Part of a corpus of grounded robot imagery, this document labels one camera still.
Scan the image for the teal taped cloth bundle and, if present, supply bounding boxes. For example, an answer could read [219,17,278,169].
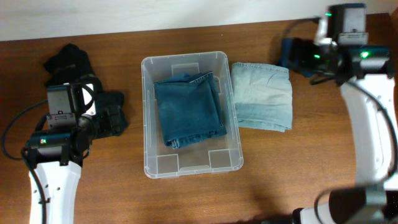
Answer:
[277,38,315,78]

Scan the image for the light blue jeans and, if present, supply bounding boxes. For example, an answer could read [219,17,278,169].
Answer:
[231,62,293,133]

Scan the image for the dark blue jeans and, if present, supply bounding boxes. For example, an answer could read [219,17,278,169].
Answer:
[154,71,226,149]

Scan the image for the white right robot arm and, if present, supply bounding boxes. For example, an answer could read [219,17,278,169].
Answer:
[280,38,397,223]

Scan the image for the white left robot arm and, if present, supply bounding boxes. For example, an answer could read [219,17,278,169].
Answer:
[21,103,127,223]

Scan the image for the black folded garment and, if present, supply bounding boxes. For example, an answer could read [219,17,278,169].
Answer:
[44,44,128,130]

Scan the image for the clear plastic storage bin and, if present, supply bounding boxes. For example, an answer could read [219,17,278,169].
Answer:
[141,51,244,179]

